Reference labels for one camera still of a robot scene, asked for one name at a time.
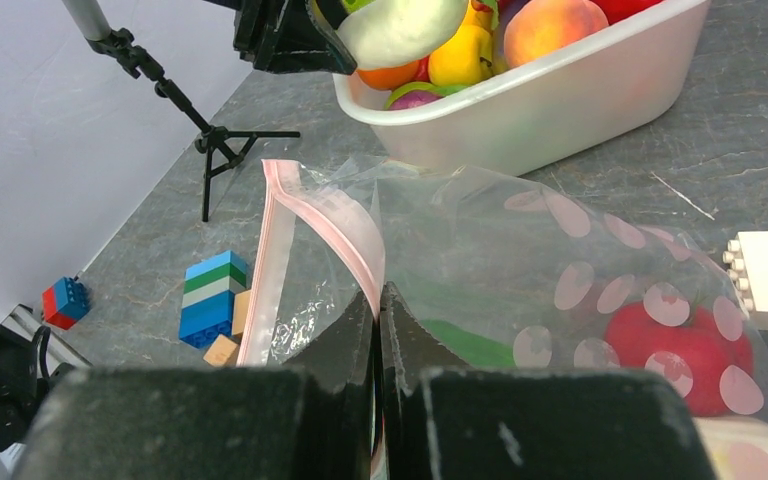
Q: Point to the green leafy bok choy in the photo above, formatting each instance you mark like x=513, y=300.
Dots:
x=473, y=348

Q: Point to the small orange tangerine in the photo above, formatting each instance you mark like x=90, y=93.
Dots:
x=388, y=79

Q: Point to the blue striped block stack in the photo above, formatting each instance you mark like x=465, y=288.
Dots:
x=208, y=300

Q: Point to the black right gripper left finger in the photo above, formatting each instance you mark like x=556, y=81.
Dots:
x=308, y=418

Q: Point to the purple onion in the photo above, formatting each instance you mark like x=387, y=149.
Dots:
x=413, y=99

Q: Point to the tan wooden block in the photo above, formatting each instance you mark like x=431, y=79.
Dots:
x=223, y=352
x=240, y=311

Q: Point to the red bell pepper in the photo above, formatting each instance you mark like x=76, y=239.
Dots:
x=618, y=10

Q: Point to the red and blue block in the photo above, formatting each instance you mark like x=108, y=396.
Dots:
x=65, y=303

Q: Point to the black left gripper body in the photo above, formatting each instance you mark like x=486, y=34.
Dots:
x=290, y=36

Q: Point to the yellow pink peach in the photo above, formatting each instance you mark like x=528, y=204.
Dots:
x=545, y=26

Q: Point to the red tomato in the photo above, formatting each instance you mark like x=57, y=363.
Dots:
x=708, y=359

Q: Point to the clear zip top bag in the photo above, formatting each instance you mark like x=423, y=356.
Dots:
x=506, y=258

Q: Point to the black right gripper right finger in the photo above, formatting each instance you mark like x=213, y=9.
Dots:
x=444, y=419

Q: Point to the white radish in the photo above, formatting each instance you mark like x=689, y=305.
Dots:
x=392, y=33

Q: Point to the white plastic basket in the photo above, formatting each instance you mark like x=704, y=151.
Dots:
x=580, y=96

